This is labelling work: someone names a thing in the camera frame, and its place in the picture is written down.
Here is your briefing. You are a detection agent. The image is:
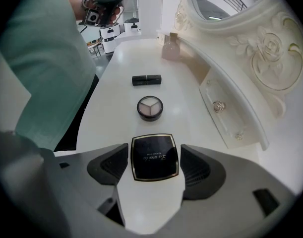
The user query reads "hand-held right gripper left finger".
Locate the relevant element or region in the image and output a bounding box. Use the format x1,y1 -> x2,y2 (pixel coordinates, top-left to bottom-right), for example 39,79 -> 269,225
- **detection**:
54,143 -> 130,238

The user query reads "black lipstick tube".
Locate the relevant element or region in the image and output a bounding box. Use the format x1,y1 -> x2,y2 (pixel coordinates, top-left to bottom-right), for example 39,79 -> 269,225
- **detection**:
131,74 -> 162,86

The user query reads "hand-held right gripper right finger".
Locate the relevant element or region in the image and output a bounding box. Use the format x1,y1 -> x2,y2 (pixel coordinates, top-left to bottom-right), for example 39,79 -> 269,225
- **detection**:
156,144 -> 297,238

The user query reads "person's green printed shirt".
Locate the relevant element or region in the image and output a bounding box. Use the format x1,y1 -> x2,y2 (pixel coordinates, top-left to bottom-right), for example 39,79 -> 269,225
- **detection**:
0,0 -> 97,151

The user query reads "person's left hand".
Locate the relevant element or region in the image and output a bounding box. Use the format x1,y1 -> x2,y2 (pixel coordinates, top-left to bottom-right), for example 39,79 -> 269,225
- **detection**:
86,0 -> 124,25

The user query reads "oval mirror ornate white frame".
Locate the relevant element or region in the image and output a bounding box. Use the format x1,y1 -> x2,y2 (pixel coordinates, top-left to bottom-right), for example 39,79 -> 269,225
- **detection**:
173,0 -> 303,120

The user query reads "small white table drawer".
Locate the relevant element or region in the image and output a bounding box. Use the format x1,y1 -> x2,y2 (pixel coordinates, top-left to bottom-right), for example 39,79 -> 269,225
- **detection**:
198,68 -> 262,150
156,31 -> 167,46

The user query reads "round eyeshadow compact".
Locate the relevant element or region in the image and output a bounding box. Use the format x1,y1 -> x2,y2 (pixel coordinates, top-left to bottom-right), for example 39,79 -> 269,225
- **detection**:
136,95 -> 164,122

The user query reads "small black square box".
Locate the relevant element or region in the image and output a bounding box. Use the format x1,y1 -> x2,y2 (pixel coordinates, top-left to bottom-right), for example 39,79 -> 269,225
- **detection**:
130,133 -> 180,182

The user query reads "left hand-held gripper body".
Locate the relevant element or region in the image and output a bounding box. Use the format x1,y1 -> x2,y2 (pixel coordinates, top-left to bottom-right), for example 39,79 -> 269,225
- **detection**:
78,0 -> 117,26

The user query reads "person's left forearm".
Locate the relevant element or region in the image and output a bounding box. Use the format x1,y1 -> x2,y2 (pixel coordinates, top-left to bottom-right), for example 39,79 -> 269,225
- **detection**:
65,0 -> 89,21

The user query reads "white and black robot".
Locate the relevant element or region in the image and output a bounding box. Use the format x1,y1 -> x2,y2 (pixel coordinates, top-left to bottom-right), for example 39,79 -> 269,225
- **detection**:
122,18 -> 142,38
99,21 -> 121,54

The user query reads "small bottle with brown cap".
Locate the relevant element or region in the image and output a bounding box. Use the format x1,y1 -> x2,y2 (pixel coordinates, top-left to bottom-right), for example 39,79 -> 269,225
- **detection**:
161,32 -> 181,61

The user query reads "white partition panel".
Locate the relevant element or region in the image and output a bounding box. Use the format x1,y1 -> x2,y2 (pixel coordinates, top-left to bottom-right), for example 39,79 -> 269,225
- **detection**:
136,0 -> 164,38

